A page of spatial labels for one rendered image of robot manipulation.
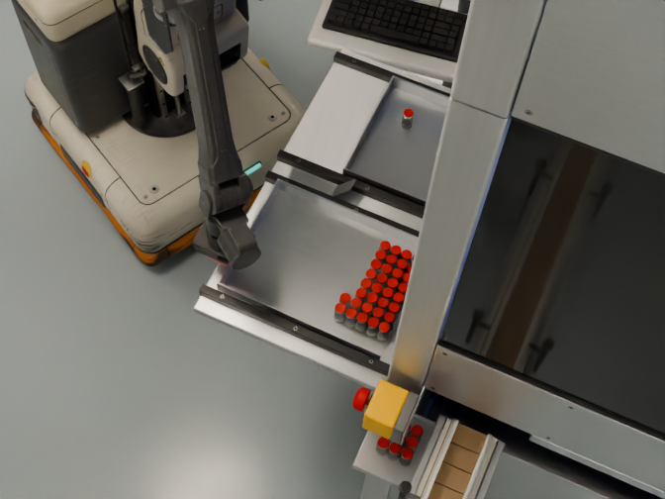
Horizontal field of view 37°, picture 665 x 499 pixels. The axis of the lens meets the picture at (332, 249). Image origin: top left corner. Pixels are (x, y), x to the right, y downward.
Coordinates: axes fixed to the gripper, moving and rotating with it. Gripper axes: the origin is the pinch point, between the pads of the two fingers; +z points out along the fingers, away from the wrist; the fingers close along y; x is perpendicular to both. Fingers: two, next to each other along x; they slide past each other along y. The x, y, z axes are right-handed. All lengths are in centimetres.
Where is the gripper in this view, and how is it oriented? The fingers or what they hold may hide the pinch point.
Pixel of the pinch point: (227, 261)
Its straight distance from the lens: 192.8
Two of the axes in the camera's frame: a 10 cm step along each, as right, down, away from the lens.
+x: 4.1, -8.0, 4.4
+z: -0.3, 4.7, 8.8
